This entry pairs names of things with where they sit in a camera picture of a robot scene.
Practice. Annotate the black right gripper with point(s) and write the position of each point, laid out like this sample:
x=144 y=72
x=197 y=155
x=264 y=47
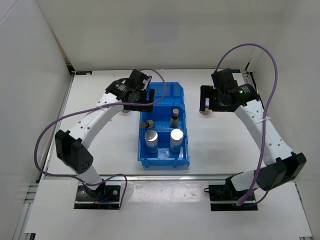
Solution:
x=208 y=92

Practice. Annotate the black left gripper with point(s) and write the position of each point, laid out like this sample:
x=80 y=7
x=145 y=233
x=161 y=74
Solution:
x=143 y=108

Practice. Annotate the small yellow-label bottle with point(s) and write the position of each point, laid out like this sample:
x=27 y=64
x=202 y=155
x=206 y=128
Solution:
x=147 y=124
x=174 y=120

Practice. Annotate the silver-lid shaker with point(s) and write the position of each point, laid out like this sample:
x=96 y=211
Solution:
x=151 y=141
x=176 y=140

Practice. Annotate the blue three-compartment plastic bin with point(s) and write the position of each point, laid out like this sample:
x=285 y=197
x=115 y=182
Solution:
x=161 y=116

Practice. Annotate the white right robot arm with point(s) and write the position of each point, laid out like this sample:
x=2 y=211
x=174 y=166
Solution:
x=281 y=164

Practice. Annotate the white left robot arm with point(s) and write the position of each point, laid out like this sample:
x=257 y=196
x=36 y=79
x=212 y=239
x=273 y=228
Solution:
x=72 y=145

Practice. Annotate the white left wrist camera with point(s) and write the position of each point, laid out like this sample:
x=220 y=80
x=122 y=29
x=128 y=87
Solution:
x=145 y=82

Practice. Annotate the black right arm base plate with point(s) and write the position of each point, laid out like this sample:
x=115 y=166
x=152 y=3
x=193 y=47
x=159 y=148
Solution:
x=223 y=200

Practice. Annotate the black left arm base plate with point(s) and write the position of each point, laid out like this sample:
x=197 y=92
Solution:
x=106 y=197

